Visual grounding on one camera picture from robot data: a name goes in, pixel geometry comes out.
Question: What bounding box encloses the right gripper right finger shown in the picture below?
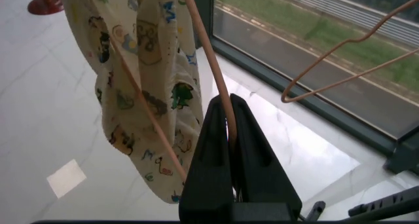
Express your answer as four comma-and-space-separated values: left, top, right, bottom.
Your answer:
229, 93, 303, 221

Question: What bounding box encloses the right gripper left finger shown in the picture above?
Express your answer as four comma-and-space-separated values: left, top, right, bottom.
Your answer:
178, 95, 236, 221

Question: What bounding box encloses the cream printed garment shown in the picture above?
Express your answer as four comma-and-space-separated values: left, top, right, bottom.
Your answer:
60, 0, 205, 204

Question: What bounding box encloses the pink clothes hanger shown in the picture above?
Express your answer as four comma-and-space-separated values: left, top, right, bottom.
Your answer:
280, 0, 419, 104
107, 0, 239, 183

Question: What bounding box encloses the black clothes rack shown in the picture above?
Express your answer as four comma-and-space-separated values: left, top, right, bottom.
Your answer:
304, 185, 419, 222

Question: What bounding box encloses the window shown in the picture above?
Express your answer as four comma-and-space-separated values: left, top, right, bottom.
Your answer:
191, 0, 419, 176

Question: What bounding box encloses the red round stand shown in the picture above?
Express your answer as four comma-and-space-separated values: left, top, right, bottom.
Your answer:
27, 0, 65, 16

